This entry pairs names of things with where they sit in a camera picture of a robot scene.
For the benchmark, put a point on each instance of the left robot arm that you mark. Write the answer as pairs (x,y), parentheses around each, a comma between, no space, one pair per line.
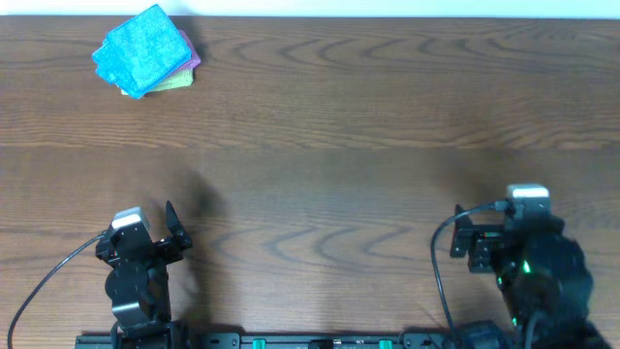
(138,284)

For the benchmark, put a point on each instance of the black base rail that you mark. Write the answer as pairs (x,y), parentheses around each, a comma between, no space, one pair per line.
(267,341)

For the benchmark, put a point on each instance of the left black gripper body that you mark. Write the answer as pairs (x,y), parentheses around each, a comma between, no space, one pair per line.
(162,247)

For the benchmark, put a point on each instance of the folded green cloth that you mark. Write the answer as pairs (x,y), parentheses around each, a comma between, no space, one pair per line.
(182,78)

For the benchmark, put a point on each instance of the blue microfiber cloth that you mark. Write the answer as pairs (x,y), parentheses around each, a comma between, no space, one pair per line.
(140,53)

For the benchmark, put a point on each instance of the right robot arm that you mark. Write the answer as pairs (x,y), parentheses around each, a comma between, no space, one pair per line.
(541,274)

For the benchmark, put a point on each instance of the folded purple cloth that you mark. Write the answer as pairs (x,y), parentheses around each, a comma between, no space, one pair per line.
(194,60)

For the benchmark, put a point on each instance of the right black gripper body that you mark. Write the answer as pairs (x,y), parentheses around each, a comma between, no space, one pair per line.
(484,240)

